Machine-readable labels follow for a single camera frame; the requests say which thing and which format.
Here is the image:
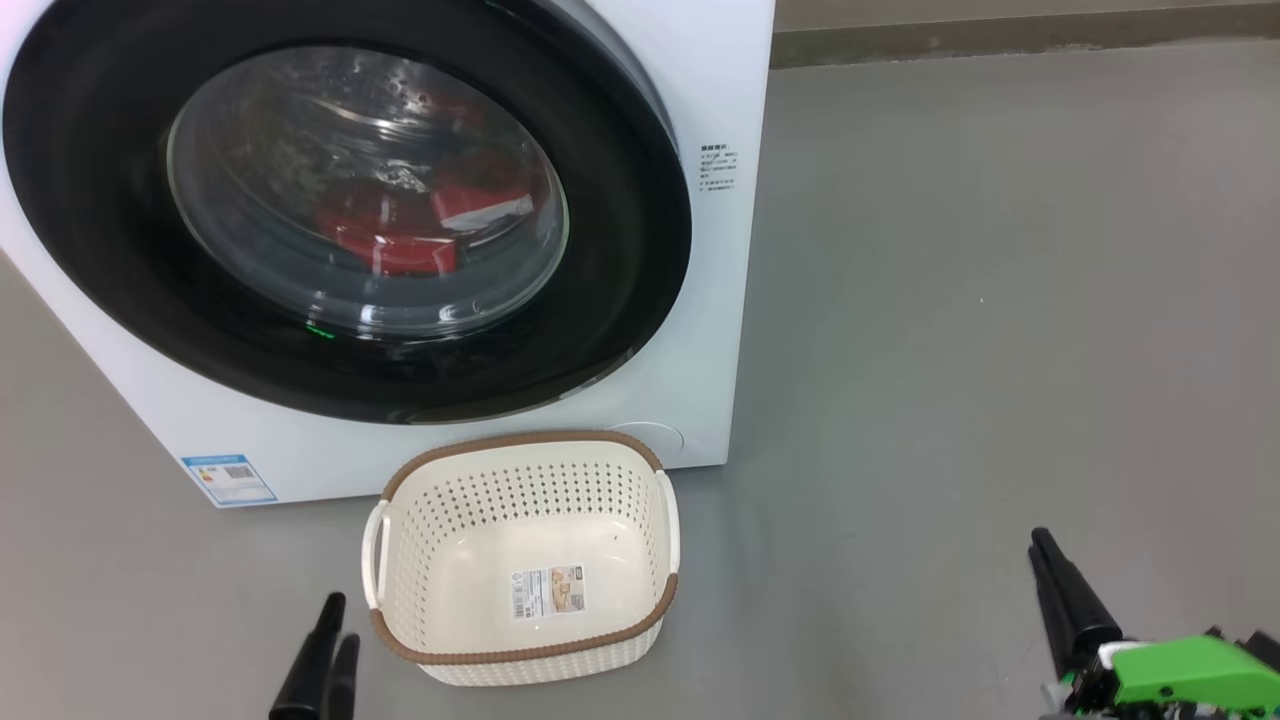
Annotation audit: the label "white warning label sticker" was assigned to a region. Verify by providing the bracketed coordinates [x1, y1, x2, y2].
[511, 564, 588, 621]

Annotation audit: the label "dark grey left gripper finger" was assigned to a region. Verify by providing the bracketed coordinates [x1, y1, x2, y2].
[268, 592, 347, 720]
[322, 633, 361, 720]

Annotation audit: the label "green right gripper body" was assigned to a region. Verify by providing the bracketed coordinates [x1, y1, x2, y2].
[1040, 627, 1280, 720]

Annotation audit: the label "white front-load washing machine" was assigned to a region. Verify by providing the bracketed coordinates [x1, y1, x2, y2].
[0, 0, 777, 509]

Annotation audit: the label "red and white garment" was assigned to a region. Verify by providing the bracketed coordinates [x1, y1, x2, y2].
[315, 150, 536, 279]

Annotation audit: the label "cream basket with brown rim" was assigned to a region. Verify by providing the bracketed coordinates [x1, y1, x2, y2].
[361, 430, 681, 689]

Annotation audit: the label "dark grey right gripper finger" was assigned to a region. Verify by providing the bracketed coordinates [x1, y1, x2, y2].
[1034, 527, 1124, 662]
[1028, 546, 1085, 685]

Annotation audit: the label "black-rimmed glass washer door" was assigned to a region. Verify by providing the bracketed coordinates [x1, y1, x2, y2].
[2, 0, 693, 426]

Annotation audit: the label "blue energy label sticker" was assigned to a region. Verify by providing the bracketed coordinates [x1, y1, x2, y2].
[181, 455, 278, 507]

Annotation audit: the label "round white filter cover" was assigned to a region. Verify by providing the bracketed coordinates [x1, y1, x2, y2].
[605, 421, 686, 469]

